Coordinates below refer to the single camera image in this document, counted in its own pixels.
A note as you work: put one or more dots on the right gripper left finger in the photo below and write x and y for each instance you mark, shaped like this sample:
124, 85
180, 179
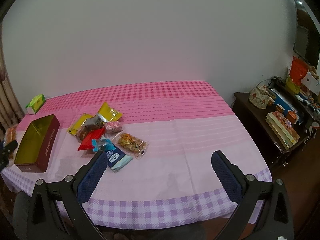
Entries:
56, 210

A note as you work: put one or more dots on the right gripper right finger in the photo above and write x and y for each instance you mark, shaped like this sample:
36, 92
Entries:
274, 220

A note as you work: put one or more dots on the light blue small packet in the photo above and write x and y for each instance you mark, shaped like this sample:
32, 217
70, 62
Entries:
102, 144

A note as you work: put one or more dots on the blue cracker packet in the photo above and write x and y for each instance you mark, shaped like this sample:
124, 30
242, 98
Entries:
117, 159

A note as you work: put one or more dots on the red snack packet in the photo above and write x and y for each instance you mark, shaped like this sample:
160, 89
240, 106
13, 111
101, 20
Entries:
86, 144

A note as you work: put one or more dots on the silver brown snack packet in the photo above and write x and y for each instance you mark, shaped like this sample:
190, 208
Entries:
90, 124

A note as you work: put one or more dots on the clear nut brittle packet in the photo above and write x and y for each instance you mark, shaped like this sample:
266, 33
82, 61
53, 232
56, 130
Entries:
130, 144

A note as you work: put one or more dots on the pink white candy packet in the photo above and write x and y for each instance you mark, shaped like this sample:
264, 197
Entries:
113, 127

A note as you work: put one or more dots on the red toffee tin box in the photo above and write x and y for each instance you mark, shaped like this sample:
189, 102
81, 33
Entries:
36, 145

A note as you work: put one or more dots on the green tissue box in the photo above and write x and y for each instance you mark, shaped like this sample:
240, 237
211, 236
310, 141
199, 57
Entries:
35, 104

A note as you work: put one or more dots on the long yellow snack packet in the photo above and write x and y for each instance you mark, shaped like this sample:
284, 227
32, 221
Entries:
75, 127

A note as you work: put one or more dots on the stack of books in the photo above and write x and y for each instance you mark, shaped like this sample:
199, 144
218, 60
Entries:
283, 129

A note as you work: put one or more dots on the small yellow snack packet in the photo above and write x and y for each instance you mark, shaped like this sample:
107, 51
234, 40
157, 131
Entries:
108, 114

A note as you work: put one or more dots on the pink checkered tablecloth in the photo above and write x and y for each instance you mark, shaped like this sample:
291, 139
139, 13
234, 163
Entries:
173, 183

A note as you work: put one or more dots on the dark wooden side cabinet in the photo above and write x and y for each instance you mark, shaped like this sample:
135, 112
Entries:
269, 145

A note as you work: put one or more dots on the orange ceramic cup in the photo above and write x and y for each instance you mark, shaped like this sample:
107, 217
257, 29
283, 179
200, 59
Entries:
291, 116

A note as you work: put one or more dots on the floral ceramic teapot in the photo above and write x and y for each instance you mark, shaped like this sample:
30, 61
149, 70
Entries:
259, 97

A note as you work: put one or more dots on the red paper bag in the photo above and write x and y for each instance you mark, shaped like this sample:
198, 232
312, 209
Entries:
298, 70

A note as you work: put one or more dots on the dark wall mirror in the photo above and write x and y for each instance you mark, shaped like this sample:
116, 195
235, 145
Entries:
307, 36

